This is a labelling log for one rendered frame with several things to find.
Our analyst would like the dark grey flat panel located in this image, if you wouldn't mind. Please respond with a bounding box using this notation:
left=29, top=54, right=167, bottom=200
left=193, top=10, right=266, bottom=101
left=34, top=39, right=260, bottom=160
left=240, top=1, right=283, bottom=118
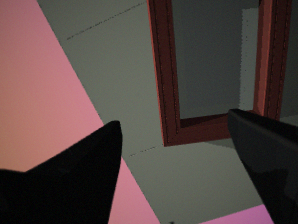
left=36, top=0, right=298, bottom=224

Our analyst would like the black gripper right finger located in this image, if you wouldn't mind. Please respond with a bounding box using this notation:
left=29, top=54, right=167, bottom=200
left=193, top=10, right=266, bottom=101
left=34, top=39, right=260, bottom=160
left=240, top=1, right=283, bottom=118
left=227, top=109, right=298, bottom=224

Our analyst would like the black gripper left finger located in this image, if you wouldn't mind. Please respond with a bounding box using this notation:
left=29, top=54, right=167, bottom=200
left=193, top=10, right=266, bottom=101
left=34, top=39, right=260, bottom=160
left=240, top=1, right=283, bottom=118
left=0, top=120, right=123, bottom=224

